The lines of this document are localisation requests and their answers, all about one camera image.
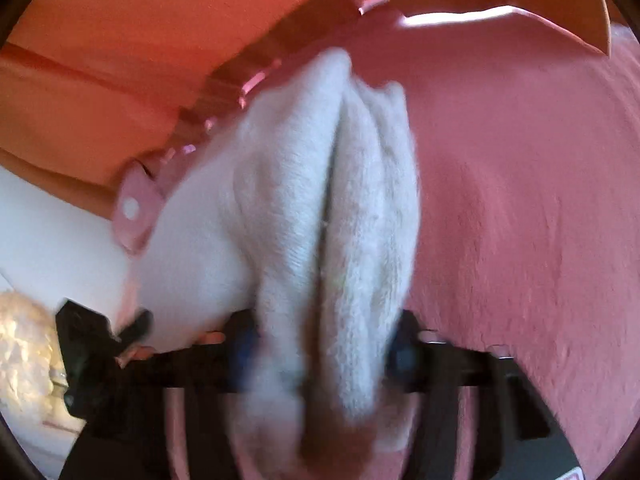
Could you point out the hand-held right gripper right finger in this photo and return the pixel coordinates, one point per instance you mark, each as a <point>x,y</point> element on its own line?
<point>402,357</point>

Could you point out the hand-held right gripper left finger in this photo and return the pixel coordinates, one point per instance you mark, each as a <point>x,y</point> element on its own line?
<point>244,357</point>

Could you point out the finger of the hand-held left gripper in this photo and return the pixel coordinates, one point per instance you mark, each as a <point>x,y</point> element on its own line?
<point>136,326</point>

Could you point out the pink sweater with black hearts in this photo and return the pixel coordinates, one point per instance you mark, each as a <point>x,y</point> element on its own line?
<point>300,200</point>

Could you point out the cream fluffy thing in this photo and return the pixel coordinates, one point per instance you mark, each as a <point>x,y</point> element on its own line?
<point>22,340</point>

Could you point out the pink pillow with white dots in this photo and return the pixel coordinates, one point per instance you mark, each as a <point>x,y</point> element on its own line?
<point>139,192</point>

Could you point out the pink fleece blanket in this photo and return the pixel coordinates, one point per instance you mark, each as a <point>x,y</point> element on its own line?
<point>525,210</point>

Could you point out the orange cloth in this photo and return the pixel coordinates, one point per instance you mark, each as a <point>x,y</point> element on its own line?
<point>125,60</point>

